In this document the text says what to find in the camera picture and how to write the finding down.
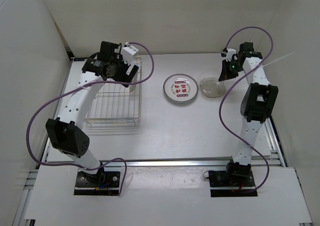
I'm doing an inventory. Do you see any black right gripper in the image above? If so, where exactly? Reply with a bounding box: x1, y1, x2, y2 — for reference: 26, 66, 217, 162
219, 59, 244, 82

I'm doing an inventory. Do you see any clear glass plate back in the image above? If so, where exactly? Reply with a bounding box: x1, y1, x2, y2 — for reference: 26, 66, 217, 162
198, 68, 224, 87

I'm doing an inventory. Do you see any clear glass plate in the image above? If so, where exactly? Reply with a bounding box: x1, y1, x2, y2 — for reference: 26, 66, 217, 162
199, 80, 226, 99
198, 68, 224, 87

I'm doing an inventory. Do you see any green rim dotted plate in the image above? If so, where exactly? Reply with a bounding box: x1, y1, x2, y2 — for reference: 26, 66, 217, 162
162, 74, 199, 104

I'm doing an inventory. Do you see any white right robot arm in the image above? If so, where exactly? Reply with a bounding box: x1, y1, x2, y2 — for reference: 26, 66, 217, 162
218, 42, 279, 166

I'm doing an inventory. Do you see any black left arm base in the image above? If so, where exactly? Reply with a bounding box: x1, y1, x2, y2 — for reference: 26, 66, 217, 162
73, 169, 121, 196

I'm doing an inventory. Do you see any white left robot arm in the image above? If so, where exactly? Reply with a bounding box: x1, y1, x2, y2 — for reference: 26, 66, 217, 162
45, 41, 139, 186

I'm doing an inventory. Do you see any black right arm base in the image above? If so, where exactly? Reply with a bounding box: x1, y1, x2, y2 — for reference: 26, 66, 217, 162
202, 160, 258, 197

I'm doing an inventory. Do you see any blue label sticker left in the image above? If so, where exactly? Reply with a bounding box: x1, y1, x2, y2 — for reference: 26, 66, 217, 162
73, 58, 88, 62

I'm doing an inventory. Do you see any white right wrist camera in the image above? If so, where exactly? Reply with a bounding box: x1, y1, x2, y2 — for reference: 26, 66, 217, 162
221, 48, 237, 62

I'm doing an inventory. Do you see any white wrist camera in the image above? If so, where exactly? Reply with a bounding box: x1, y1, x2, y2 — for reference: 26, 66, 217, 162
120, 42, 139, 65
221, 48, 237, 62

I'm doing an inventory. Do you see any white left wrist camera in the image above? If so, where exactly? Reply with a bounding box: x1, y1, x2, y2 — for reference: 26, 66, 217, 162
120, 42, 139, 65

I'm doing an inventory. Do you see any silver wire dish rack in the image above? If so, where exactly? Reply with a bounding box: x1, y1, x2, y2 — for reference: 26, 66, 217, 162
83, 57, 143, 125

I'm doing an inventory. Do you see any white cable tie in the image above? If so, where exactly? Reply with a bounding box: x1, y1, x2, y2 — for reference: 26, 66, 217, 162
259, 52, 294, 68

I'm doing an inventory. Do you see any aluminium mounting rail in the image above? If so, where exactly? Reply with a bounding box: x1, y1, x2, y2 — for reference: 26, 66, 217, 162
38, 158, 229, 170

